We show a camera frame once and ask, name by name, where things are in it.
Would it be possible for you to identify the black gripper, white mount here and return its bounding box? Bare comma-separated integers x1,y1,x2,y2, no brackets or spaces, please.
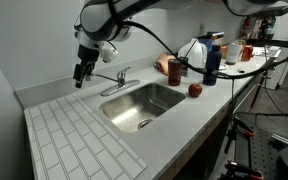
72,44,100,89

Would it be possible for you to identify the chrome sink faucet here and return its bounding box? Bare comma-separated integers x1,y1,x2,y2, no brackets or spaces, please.
89,65,141,98

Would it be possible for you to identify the stainless steel sink basin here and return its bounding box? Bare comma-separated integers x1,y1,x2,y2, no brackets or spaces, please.
98,82,187,134

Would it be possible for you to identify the white brick-pattern tile mat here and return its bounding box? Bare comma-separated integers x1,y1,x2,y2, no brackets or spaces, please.
23,94,148,180

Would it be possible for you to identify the round metal sink drain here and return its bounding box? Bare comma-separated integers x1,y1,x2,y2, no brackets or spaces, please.
137,118,155,131

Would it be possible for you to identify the dark red tumbler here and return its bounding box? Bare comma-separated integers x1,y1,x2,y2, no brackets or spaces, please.
167,58,185,87

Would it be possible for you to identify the white plastic gallon jug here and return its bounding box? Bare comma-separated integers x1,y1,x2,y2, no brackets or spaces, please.
177,37,208,76

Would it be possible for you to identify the red apple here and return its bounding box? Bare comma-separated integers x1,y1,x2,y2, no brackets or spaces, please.
188,82,204,98

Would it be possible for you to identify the navy blue water bottle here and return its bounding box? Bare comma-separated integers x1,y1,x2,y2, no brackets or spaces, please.
202,44,223,87

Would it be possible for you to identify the blue box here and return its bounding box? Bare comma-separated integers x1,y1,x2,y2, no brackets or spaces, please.
197,31,226,53

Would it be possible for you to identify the red can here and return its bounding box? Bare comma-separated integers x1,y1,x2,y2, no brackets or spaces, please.
240,44,254,63

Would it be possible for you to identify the black perforated breadboard table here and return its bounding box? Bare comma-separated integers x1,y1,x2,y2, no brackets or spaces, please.
233,126,288,180

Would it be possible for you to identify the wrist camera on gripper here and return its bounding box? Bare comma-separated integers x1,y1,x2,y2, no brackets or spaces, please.
98,42,120,64

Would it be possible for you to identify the orange-handled clamp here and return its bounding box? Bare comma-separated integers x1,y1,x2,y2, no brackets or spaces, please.
232,116,257,138
222,160,265,180

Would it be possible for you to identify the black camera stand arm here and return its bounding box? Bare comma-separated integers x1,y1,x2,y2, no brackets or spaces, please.
247,38,288,51

